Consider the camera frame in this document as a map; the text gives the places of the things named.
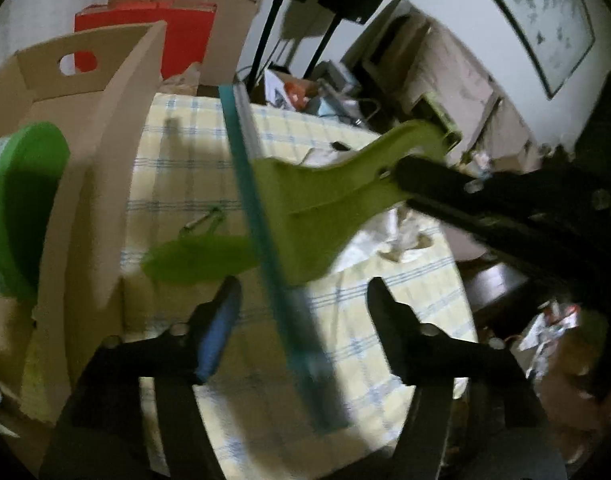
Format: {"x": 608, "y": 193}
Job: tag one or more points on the framed wall painting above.
{"x": 540, "y": 20}

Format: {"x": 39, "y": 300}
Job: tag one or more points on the yellow checked tablecloth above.
{"x": 185, "y": 160}

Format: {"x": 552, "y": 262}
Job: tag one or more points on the large brown sofa cushion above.
{"x": 455, "y": 70}

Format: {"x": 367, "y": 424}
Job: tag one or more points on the red gift box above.
{"x": 185, "y": 40}

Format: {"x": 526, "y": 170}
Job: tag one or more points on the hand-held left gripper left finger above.
{"x": 220, "y": 330}

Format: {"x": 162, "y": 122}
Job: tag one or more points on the green squeegee with teal blade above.
{"x": 310, "y": 195}

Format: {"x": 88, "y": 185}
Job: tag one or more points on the cream printed cloth bag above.
{"x": 385, "y": 240}

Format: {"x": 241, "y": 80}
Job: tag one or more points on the green framed device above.
{"x": 438, "y": 110}

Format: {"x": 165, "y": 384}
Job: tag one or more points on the green snack canister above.
{"x": 30, "y": 200}

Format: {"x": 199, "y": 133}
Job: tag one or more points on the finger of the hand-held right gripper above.
{"x": 435, "y": 172}
{"x": 460, "y": 225}

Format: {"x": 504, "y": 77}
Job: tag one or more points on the orange tool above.
{"x": 295, "y": 92}

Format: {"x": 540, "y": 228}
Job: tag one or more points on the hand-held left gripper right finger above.
{"x": 390, "y": 325}

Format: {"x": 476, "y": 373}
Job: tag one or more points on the brown sofa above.
{"x": 465, "y": 75}

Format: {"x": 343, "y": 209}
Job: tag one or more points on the grey-blue bundle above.
{"x": 319, "y": 105}

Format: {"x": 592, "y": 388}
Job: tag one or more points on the grey device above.
{"x": 335, "y": 77}

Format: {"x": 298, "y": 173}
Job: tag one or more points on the brown paper bag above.
{"x": 550, "y": 330}

